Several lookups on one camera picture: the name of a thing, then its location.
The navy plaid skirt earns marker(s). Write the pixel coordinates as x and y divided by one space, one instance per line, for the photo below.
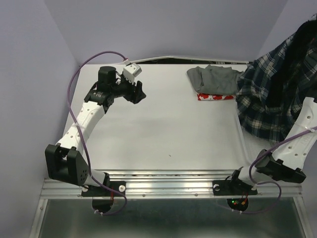
271 91

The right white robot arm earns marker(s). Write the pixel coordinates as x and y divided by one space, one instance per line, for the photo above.
285 160

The aluminium frame rail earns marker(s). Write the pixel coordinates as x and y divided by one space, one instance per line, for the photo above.
157 184

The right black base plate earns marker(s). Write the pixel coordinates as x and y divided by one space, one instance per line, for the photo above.
228 187

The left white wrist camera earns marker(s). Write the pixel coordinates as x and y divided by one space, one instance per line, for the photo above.
131 71

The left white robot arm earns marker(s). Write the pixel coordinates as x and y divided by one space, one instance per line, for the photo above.
68 160

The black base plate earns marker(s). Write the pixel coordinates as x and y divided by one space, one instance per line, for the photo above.
97 191
228 187

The red poppy floral skirt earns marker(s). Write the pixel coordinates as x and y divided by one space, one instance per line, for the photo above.
209 97

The white plastic basket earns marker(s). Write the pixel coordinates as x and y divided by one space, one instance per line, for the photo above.
246 147

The grey skirt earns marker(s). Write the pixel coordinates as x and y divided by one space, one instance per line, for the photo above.
214 80

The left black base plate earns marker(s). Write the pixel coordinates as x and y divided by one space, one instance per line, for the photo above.
97 191

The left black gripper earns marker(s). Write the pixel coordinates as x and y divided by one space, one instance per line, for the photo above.
134 97

